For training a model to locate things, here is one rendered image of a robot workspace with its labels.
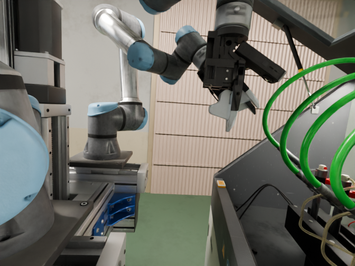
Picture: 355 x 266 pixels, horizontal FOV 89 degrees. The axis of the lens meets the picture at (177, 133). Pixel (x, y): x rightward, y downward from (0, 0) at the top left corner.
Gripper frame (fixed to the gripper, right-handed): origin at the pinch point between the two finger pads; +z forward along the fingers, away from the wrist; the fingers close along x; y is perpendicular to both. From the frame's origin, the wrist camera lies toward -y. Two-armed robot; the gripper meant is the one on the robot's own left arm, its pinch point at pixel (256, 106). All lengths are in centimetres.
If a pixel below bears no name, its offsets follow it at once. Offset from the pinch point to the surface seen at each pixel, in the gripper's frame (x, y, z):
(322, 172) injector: -5.5, -2.8, 25.1
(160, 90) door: -168, 37, -117
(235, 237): 4.7, 26.0, 24.1
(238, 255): 10.4, 26.4, 25.6
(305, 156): 13.8, 2.9, 15.4
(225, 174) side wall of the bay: -35.4, 22.0, 12.9
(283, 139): 6.7, 2.1, 11.1
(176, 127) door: -188, 52, -67
